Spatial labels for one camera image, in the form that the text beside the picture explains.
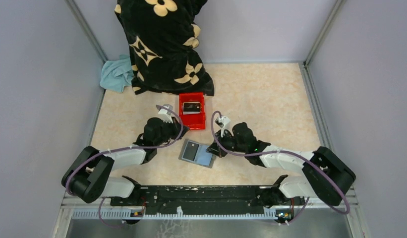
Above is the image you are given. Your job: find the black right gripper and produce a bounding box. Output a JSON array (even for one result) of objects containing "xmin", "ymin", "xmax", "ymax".
[{"xmin": 206, "ymin": 128, "xmax": 247, "ymax": 158}]

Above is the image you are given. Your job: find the black floral blanket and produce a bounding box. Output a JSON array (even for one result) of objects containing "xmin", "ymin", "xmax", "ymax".
[{"xmin": 114, "ymin": 0, "xmax": 215, "ymax": 96}]

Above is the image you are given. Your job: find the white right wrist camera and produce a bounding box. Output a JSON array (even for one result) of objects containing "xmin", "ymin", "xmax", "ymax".
[{"xmin": 215, "ymin": 116, "xmax": 231, "ymax": 138}]

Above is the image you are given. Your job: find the grey slotted cable duct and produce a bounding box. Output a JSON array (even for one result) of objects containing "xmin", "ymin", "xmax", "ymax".
[{"xmin": 72, "ymin": 207, "xmax": 278, "ymax": 220}]

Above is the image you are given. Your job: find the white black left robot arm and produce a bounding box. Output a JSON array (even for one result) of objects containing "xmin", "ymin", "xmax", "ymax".
[{"xmin": 61, "ymin": 118, "xmax": 189, "ymax": 205}]

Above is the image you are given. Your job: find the light blue cloth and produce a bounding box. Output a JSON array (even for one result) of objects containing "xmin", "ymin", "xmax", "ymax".
[{"xmin": 100, "ymin": 55, "xmax": 133, "ymax": 93}]

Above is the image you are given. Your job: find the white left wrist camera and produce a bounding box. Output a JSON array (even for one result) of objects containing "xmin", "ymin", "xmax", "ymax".
[{"xmin": 156, "ymin": 104, "xmax": 174, "ymax": 123}]

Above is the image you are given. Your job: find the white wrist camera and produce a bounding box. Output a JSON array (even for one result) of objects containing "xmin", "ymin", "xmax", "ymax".
[
  {"xmin": 156, "ymin": 104, "xmax": 174, "ymax": 123},
  {"xmin": 215, "ymin": 116, "xmax": 231, "ymax": 138}
]

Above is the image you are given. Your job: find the red plastic bin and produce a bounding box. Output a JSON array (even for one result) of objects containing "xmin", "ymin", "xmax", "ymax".
[{"xmin": 179, "ymin": 92, "xmax": 206, "ymax": 130}]

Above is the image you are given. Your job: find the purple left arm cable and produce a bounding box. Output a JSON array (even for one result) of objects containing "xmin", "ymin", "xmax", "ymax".
[{"xmin": 65, "ymin": 105, "xmax": 184, "ymax": 228}]

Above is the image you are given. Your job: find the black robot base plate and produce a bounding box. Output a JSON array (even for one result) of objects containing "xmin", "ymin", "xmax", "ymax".
[{"xmin": 111, "ymin": 185, "xmax": 305, "ymax": 215}]

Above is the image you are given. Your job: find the black credit card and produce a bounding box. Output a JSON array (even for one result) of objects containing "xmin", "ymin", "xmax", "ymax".
[{"xmin": 182, "ymin": 141, "xmax": 199, "ymax": 161}]

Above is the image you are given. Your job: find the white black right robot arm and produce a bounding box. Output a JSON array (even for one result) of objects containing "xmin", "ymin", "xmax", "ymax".
[{"xmin": 207, "ymin": 119, "xmax": 356, "ymax": 207}]

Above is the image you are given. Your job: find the grey card holder wallet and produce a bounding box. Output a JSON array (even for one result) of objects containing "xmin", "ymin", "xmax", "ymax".
[{"xmin": 178, "ymin": 139, "xmax": 215, "ymax": 168}]

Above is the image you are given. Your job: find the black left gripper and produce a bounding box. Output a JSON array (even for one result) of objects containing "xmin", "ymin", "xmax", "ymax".
[{"xmin": 155, "ymin": 116, "xmax": 190, "ymax": 147}]

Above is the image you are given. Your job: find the silver credit card in bin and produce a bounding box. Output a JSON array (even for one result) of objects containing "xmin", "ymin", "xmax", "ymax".
[{"xmin": 182, "ymin": 102, "xmax": 202, "ymax": 115}]

